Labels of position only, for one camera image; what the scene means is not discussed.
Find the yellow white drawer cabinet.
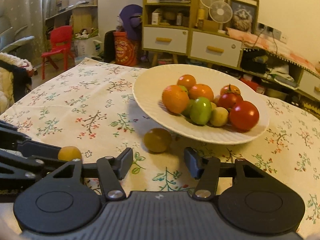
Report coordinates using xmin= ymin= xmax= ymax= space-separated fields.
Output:
xmin=142 ymin=0 xmax=242 ymax=69

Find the framed cat picture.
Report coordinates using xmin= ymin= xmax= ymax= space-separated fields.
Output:
xmin=225 ymin=0 xmax=259 ymax=34

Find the red tomato with stem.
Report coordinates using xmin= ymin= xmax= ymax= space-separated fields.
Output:
xmin=217 ymin=93 xmax=243 ymax=109

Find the red plastic chair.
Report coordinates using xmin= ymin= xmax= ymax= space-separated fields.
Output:
xmin=41 ymin=25 xmax=75 ymax=80

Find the purple plush toy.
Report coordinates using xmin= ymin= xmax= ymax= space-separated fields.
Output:
xmin=119 ymin=4 xmax=143 ymax=41

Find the tan longan front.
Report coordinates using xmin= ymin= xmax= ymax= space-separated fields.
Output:
xmin=209 ymin=107 xmax=229 ymax=127

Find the low white drawer console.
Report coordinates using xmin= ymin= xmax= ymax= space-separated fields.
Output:
xmin=240 ymin=48 xmax=319 ymax=101

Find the orange tomato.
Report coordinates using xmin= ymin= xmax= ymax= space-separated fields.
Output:
xmin=177 ymin=74 xmax=196 ymax=90
xmin=220 ymin=84 xmax=241 ymax=96

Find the white fluted fruit plate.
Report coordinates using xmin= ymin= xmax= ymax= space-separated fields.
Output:
xmin=133 ymin=64 xmax=269 ymax=145

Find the small dark green tomato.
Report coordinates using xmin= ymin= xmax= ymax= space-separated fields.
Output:
xmin=182 ymin=99 xmax=195 ymax=118

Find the bright green oval tomato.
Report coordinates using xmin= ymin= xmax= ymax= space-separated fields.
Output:
xmin=179 ymin=85 xmax=189 ymax=93

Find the brownish olive tomato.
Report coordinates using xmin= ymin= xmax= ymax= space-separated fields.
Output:
xmin=143 ymin=128 xmax=172 ymax=153

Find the pink cloth on console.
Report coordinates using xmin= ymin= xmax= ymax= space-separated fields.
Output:
xmin=226 ymin=27 xmax=319 ymax=76

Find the tan longan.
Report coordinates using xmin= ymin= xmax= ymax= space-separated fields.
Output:
xmin=211 ymin=102 xmax=217 ymax=110
xmin=209 ymin=107 xmax=229 ymax=127
xmin=57 ymin=146 xmax=82 ymax=161

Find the white desk fan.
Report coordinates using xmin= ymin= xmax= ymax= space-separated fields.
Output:
xmin=209 ymin=1 xmax=233 ymax=23

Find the orange red printed bag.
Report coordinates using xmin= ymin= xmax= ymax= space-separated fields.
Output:
xmin=113 ymin=31 xmax=139 ymax=67

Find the floral tablecloth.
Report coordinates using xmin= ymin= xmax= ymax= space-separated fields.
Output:
xmin=1 ymin=59 xmax=319 ymax=237

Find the large front orange mandarin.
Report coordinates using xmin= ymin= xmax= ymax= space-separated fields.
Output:
xmin=188 ymin=84 xmax=214 ymax=102

